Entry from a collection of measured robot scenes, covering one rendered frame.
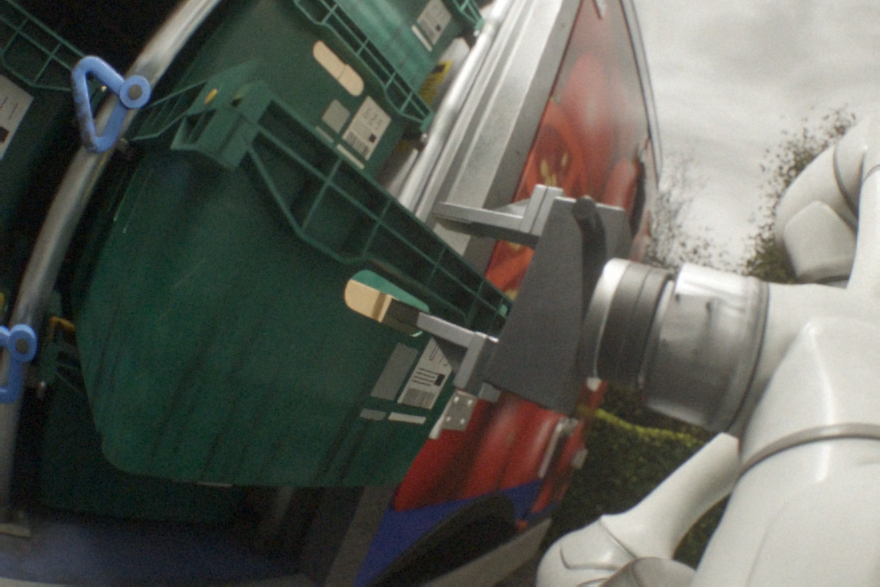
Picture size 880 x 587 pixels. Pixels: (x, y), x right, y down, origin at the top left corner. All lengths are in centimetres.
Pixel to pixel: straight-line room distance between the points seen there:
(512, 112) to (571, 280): 50
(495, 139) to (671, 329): 53
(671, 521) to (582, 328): 26
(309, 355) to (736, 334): 26
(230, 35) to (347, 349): 41
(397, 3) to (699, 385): 70
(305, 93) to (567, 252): 45
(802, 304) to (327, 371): 31
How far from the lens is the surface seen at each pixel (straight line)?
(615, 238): 26
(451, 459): 78
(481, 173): 66
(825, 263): 56
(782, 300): 24
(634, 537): 42
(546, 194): 30
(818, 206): 57
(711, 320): 22
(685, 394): 23
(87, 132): 45
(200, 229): 24
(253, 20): 58
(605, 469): 272
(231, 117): 21
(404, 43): 76
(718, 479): 42
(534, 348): 25
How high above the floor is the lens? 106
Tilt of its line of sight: 13 degrees up
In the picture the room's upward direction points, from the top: 23 degrees clockwise
